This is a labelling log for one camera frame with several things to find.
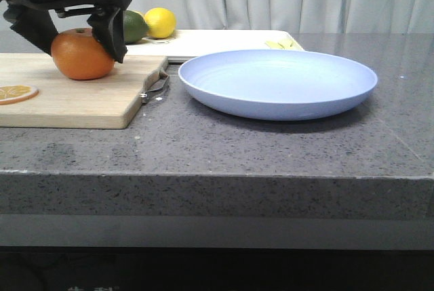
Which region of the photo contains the light blue plate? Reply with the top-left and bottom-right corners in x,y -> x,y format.
178,50 -> 378,121

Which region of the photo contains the orange slice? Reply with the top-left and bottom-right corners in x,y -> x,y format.
0,85 -> 39,105

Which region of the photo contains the green lime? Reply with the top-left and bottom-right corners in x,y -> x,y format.
123,10 -> 149,44

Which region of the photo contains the white serving tray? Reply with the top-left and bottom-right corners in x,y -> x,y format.
127,29 -> 303,63

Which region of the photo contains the yellow lemon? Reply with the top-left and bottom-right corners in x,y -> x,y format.
144,7 -> 176,39

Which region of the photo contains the orange fruit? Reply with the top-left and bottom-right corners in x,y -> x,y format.
51,27 -> 115,80

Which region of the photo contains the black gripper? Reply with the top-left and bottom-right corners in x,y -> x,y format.
3,0 -> 132,63

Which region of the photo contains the wooden cutting board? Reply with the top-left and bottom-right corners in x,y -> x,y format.
1,53 -> 168,129

